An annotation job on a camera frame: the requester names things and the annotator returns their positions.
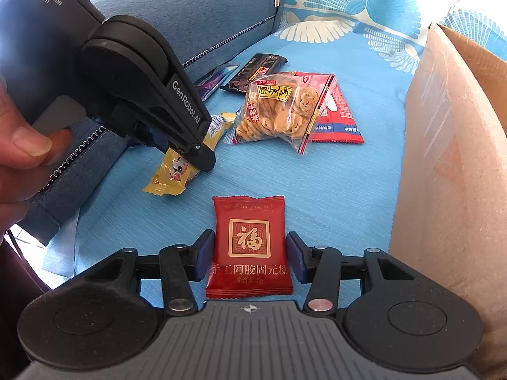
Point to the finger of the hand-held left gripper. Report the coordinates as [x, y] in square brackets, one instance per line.
[190, 114]
[152, 136]

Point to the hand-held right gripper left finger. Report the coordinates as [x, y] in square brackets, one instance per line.
[206, 247]

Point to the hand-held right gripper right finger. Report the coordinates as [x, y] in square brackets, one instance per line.
[295, 257]

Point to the yellow cartoon candy packet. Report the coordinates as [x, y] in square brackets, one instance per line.
[170, 174]

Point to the dark red gold-square packet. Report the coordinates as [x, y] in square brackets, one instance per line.
[249, 237]

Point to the purple chocolate bar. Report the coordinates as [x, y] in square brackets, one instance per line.
[216, 77]

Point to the red and white snack packet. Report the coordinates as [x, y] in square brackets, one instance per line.
[340, 122]

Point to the cardboard box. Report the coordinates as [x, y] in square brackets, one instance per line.
[447, 166]

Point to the person's left hand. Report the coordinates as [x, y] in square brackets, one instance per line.
[19, 158]

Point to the gold candy packet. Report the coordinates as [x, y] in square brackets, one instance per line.
[222, 126]

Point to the dark brown chocolate bar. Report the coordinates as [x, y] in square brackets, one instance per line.
[253, 71]

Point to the clear bag of cookies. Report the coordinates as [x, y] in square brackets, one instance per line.
[273, 114]

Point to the blue fan-print cloth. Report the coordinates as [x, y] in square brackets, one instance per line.
[348, 174]

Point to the blue sofa cushion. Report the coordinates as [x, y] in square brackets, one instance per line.
[190, 16]

